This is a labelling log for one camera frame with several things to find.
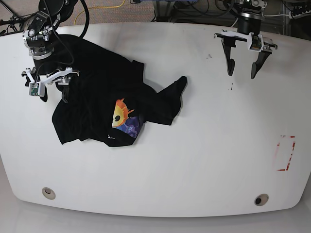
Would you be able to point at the black tripod legs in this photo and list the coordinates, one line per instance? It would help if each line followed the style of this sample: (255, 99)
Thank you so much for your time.
(16, 22)

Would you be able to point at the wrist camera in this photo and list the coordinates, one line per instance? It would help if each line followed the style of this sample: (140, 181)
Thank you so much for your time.
(255, 42)
(37, 89)

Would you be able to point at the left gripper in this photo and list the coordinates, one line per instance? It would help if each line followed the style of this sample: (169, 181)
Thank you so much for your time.
(247, 23)

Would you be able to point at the white power strip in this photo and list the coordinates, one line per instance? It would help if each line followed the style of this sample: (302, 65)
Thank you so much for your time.
(300, 11)

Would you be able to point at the table grommet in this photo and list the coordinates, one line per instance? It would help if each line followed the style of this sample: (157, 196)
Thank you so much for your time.
(261, 199)
(48, 193)

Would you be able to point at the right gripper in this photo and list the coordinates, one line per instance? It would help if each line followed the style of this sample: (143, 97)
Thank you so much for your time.
(50, 73)

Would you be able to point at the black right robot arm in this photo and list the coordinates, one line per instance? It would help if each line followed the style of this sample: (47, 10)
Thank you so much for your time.
(52, 57)

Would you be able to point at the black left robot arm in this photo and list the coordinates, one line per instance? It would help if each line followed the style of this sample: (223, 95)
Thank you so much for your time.
(247, 6)

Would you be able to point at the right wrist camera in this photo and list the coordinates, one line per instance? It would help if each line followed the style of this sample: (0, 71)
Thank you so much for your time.
(37, 89)

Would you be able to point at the right table grommet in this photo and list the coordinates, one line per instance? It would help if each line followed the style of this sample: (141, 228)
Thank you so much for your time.
(261, 199)

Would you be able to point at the red tape marking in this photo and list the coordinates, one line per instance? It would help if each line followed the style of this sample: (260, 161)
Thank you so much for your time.
(284, 152)

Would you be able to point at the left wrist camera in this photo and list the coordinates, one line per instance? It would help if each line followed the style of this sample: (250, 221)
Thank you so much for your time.
(255, 42)

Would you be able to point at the left table grommet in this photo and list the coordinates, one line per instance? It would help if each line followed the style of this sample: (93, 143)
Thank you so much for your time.
(48, 193)

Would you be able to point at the black printed T-shirt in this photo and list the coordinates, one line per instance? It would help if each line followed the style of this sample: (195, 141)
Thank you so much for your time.
(109, 101)

